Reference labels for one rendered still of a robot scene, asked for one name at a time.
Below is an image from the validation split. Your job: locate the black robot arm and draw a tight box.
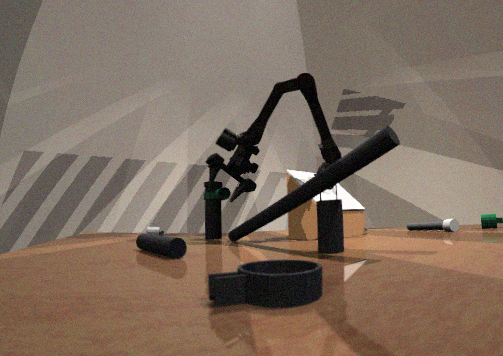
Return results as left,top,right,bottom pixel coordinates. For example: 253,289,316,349
215,73,342,174

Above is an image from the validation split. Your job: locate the green cup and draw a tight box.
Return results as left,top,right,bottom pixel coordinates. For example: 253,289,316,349
204,187,230,201

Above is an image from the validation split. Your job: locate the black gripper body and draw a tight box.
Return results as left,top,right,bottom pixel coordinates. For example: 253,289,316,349
206,152,257,192

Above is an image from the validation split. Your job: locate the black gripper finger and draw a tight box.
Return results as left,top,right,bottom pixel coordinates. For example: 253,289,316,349
207,162,221,187
230,185,251,203

